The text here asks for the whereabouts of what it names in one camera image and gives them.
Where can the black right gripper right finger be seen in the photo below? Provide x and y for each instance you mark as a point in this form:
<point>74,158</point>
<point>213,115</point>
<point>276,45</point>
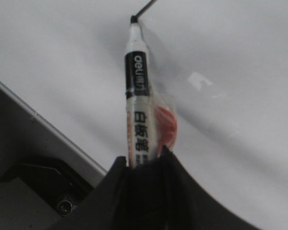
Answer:
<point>189,206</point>

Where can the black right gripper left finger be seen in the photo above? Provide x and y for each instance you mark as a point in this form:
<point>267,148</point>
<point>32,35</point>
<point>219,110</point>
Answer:
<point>103,208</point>

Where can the white black whiteboard marker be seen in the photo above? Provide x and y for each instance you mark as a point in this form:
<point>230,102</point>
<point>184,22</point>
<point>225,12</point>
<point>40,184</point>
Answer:
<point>151,119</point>

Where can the black box with round socket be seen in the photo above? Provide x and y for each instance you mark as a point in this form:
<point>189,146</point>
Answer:
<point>58,184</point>

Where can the white whiteboard with aluminium frame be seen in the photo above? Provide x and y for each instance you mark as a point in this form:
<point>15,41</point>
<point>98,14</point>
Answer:
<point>223,62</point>

